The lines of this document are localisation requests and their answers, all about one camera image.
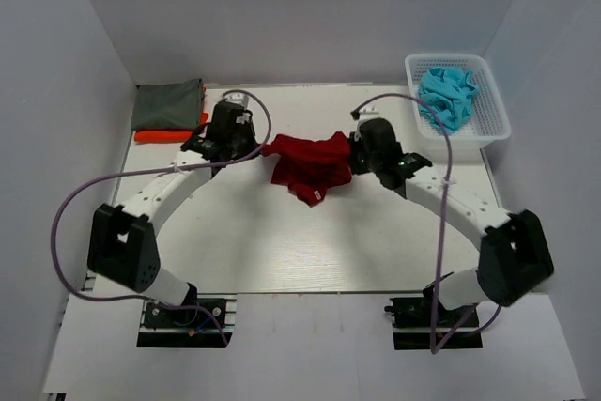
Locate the folded grey t shirt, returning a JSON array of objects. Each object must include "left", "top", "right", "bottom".
[{"left": 131, "top": 79, "right": 205, "bottom": 131}]

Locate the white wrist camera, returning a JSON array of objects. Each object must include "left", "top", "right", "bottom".
[
  {"left": 220, "top": 91, "right": 250, "bottom": 110},
  {"left": 351, "top": 105, "right": 380, "bottom": 123}
]

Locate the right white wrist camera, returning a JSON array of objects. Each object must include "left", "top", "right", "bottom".
[{"left": 351, "top": 105, "right": 380, "bottom": 123}]

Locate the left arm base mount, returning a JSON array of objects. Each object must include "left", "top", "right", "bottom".
[{"left": 136, "top": 295, "right": 237, "bottom": 349}]

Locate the red t shirt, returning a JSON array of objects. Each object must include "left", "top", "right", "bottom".
[{"left": 261, "top": 131, "right": 352, "bottom": 207}]

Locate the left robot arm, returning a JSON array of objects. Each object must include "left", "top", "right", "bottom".
[{"left": 87, "top": 96, "right": 258, "bottom": 325}]

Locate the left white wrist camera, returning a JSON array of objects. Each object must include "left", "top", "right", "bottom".
[{"left": 220, "top": 91, "right": 250, "bottom": 110}]

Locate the white plastic basket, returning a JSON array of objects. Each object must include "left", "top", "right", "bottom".
[{"left": 405, "top": 54, "right": 511, "bottom": 152}]

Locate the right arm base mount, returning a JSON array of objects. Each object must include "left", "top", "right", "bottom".
[{"left": 382, "top": 295, "right": 485, "bottom": 351}]

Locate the crumpled cyan t shirt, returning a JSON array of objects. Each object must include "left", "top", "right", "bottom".
[{"left": 418, "top": 67, "right": 480, "bottom": 134}]

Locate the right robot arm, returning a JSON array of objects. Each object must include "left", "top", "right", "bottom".
[{"left": 348, "top": 116, "right": 555, "bottom": 325}]

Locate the folded orange t shirt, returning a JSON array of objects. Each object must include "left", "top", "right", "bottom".
[{"left": 133, "top": 128, "right": 195, "bottom": 144}]

